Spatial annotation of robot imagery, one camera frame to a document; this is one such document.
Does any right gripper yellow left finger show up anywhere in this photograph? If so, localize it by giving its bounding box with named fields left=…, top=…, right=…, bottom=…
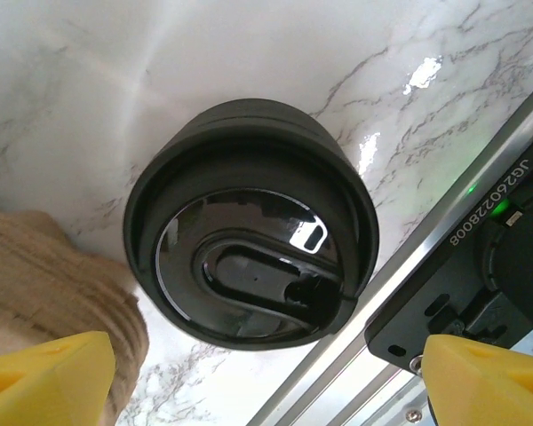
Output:
left=0, top=330, right=116, bottom=426

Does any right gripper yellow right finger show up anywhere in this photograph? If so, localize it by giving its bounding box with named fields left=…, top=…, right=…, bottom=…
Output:
left=419, top=333, right=533, bottom=426

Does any brown pulp cup carrier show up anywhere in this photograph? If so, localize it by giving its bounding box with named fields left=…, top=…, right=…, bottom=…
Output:
left=0, top=206, right=150, bottom=426

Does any stack of black cup lids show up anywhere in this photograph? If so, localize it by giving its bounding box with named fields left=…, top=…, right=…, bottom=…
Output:
left=123, top=98, right=380, bottom=354

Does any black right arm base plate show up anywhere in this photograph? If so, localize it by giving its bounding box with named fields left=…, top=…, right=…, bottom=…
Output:
left=363, top=150, right=533, bottom=378

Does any aluminium front rail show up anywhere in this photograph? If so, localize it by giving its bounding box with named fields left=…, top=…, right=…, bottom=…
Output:
left=243, top=73, right=533, bottom=426

